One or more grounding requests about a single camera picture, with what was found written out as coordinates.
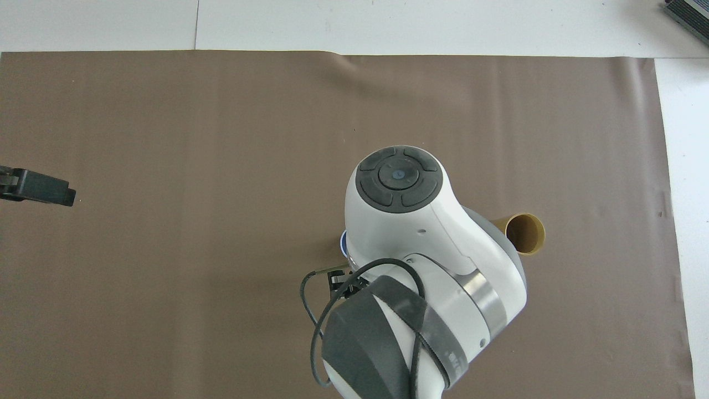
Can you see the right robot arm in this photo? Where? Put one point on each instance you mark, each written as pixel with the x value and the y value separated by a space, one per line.
pixel 399 233

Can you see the blue cup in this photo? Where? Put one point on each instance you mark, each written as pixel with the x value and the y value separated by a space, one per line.
pixel 343 244

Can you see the grey ribbed box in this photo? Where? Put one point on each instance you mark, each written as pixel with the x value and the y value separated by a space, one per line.
pixel 689 16

